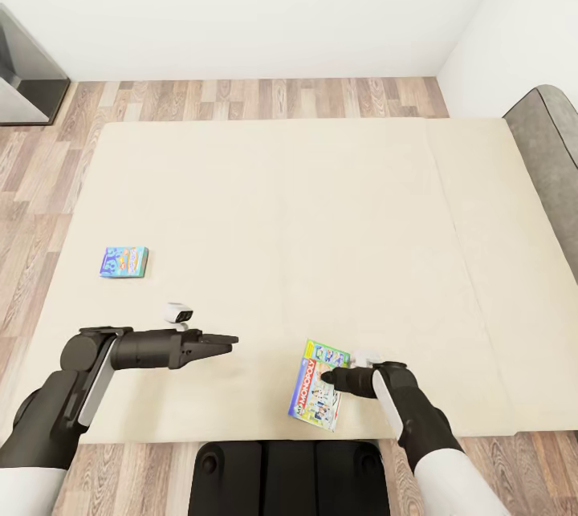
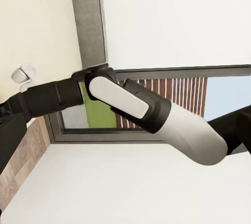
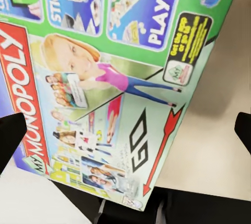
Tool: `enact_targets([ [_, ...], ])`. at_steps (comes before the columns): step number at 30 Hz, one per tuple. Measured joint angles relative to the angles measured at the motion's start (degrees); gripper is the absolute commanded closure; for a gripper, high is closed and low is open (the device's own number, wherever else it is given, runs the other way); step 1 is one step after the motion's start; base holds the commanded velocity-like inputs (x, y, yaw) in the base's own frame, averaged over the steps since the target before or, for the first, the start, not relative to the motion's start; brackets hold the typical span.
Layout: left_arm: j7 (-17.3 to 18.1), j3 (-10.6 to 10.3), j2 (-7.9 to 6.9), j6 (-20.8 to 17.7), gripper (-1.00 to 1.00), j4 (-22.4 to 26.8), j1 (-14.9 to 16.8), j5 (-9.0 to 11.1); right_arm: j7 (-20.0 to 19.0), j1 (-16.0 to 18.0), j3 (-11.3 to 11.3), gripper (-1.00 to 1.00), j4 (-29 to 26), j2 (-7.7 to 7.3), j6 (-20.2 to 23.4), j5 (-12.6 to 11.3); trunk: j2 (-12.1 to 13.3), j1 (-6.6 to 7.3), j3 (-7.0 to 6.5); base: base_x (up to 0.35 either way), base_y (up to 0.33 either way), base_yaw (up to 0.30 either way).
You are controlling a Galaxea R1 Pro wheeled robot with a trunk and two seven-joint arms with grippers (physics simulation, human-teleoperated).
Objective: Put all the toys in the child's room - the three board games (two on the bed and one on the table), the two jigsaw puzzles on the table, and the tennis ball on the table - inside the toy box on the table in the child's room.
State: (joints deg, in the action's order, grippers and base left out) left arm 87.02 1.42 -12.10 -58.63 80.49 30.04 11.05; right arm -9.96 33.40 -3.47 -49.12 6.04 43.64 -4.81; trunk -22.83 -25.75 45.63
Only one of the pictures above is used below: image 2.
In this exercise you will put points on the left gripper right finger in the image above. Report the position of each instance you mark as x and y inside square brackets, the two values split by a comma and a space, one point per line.
[243, 129]

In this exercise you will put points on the door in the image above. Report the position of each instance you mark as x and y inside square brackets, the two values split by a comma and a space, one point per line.
[208, 91]

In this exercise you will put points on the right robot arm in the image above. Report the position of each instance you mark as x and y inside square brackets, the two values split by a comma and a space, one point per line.
[205, 142]

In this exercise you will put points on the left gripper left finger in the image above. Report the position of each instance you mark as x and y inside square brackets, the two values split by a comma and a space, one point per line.
[12, 130]

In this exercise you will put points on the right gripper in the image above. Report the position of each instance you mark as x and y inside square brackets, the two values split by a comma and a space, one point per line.
[36, 101]

